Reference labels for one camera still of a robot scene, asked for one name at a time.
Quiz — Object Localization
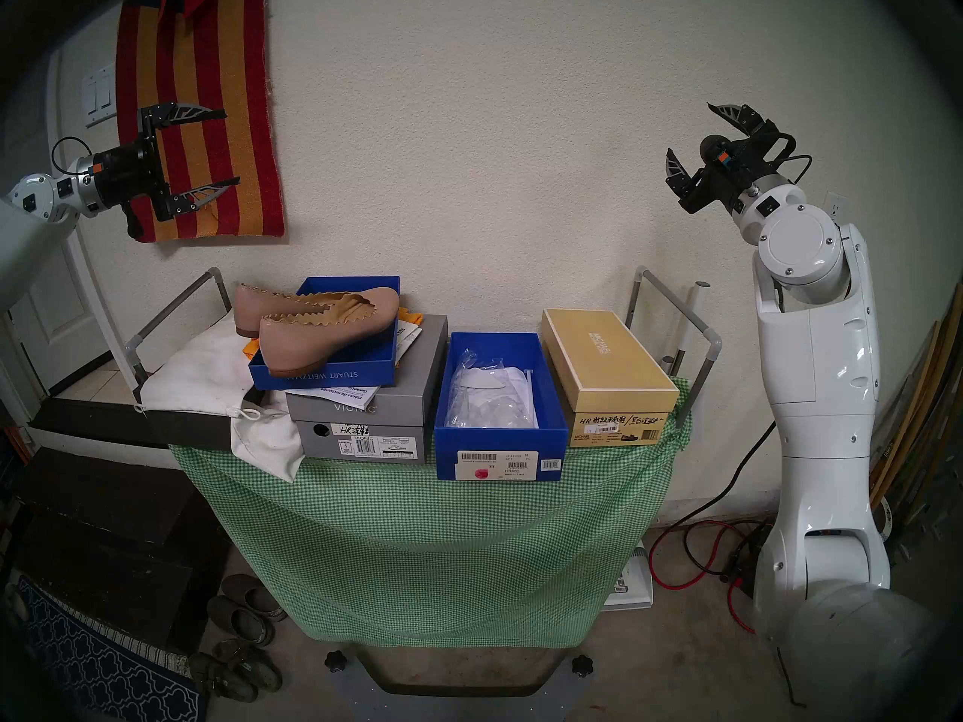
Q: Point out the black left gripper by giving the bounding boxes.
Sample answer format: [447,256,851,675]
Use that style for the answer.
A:
[94,104,242,223]

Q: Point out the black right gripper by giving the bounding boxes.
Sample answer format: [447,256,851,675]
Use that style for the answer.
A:
[665,102,787,214]

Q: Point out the beige scalloped shoe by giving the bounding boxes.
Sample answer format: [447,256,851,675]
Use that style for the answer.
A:
[259,287,401,378]
[233,282,362,338]

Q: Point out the blue shoe box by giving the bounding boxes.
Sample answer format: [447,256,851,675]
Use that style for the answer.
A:
[434,332,569,482]

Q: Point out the gold shoe box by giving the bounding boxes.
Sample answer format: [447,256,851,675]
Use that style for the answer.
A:
[539,308,680,448]

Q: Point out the blue shoe box lid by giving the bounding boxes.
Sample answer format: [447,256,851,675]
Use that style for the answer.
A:
[248,276,401,392]

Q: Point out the grey Vionic shoe box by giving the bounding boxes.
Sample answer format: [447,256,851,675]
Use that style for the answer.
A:
[286,314,449,466]

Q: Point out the white labelled cardboard box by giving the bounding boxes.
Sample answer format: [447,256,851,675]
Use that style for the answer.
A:
[602,546,654,612]

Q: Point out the dark brown clog shoe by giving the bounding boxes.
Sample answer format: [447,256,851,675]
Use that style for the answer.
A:
[207,595,276,648]
[222,574,288,622]

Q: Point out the red yellow striped flag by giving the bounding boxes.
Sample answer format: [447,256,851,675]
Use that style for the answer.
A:
[115,0,287,244]

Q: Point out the white plastic pipe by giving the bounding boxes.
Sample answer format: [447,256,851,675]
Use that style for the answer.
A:
[672,281,712,379]

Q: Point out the white room door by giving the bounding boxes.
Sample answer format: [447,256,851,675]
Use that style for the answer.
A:
[0,47,144,402]

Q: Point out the white cloth dust bag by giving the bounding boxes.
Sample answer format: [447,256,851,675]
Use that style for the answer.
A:
[140,307,305,483]

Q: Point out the clear plastic wrapping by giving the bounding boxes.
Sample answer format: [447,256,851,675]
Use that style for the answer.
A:
[444,350,539,429]

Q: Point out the green checkered tablecloth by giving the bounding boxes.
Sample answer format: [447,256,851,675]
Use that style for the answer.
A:
[169,378,693,650]

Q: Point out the dark brown sandal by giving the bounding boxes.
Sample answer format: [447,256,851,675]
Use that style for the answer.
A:
[214,639,284,693]
[188,651,260,703]

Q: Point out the blue patterned rug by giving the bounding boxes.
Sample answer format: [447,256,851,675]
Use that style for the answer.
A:
[15,574,208,722]

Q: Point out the grey cart base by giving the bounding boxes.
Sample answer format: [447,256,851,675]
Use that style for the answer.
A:
[325,645,597,722]

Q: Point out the white light switch plate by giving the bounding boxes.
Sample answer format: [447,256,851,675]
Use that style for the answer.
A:
[81,62,117,127]

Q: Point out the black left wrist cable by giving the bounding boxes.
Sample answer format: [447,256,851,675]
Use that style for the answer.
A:
[50,136,93,176]

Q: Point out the wall outlet power cable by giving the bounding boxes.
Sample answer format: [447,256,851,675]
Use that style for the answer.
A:
[661,422,777,532]

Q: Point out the wooden tool handles bundle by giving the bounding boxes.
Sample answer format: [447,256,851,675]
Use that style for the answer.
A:
[869,277,963,533]

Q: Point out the red extension cord reel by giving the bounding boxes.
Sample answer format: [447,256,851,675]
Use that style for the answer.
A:
[649,519,761,635]

